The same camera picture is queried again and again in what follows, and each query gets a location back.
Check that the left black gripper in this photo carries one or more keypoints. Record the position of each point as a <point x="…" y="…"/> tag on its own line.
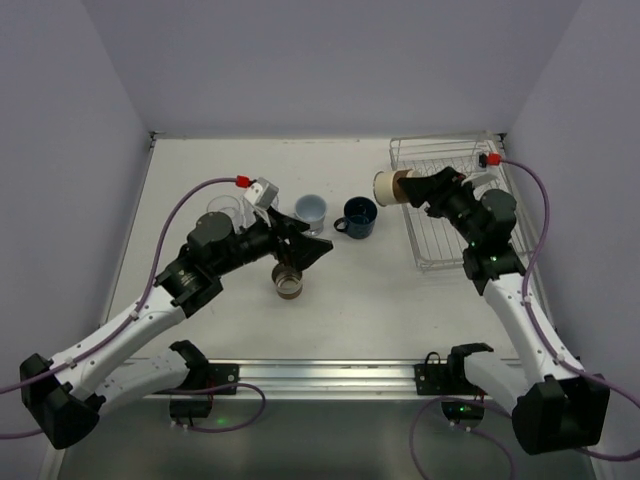
<point x="282" y="234"/>

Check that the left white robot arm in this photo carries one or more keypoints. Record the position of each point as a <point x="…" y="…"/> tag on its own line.
<point x="67" y="393"/>

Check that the brown banded cup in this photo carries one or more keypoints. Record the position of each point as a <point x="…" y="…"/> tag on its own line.
<point x="386" y="189"/>
<point x="287" y="281"/>

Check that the white ceramic footed cup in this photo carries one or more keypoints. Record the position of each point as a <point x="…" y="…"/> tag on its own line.
<point x="312" y="210"/>

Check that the dark blue mug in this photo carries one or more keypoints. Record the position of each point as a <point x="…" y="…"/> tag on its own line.
<point x="359" y="217"/>

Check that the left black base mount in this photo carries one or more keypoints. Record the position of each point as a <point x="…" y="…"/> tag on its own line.
<point x="201" y="375"/>

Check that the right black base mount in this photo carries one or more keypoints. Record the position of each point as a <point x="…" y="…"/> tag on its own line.
<point x="435" y="376"/>

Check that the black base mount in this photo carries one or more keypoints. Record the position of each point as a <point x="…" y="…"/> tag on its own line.
<point x="435" y="376"/>
<point x="201" y="375"/>

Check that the clear faceted glass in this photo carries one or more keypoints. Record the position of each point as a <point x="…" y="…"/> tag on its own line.
<point x="249" y="216"/>

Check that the aluminium mounting rail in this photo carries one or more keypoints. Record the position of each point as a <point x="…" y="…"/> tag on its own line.
<point x="369" y="379"/>

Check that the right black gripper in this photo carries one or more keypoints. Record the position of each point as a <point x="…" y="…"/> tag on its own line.
<point x="439" y="189"/>

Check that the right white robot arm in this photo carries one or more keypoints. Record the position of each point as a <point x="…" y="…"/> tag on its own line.
<point x="551" y="405"/>

